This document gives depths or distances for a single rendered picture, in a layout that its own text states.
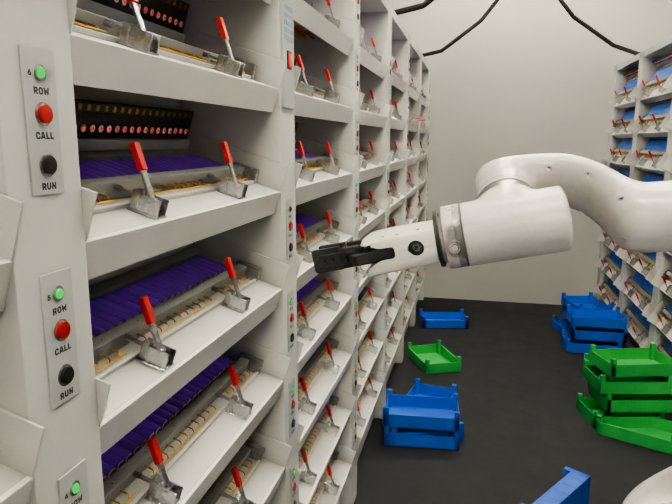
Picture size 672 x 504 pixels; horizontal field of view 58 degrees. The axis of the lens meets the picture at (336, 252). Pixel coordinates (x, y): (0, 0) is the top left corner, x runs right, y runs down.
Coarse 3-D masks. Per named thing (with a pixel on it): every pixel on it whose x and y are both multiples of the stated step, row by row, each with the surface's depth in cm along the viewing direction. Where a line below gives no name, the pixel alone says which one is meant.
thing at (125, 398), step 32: (160, 256) 107; (224, 256) 121; (256, 256) 120; (224, 288) 110; (256, 288) 115; (224, 320) 97; (256, 320) 109; (128, 352) 78; (192, 352) 83; (96, 384) 61; (128, 384) 71; (160, 384) 74; (128, 416) 68
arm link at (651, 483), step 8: (664, 472) 87; (648, 480) 89; (656, 480) 88; (664, 480) 87; (640, 488) 89; (648, 488) 88; (656, 488) 87; (664, 488) 86; (632, 496) 90; (640, 496) 88; (648, 496) 87; (656, 496) 87; (664, 496) 86
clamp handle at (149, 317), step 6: (138, 300) 76; (144, 300) 76; (144, 306) 76; (150, 306) 77; (144, 312) 76; (150, 312) 76; (144, 318) 76; (150, 318) 76; (150, 324) 76; (156, 330) 77; (156, 336) 76; (156, 342) 76; (156, 348) 77; (162, 348) 77
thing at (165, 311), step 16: (224, 272) 111; (240, 272) 116; (192, 288) 99; (208, 288) 102; (160, 304) 89; (176, 304) 91; (192, 304) 97; (128, 320) 81; (144, 320) 82; (160, 320) 87; (96, 336) 74; (112, 336) 75; (144, 336) 81; (96, 352) 72; (112, 352) 76
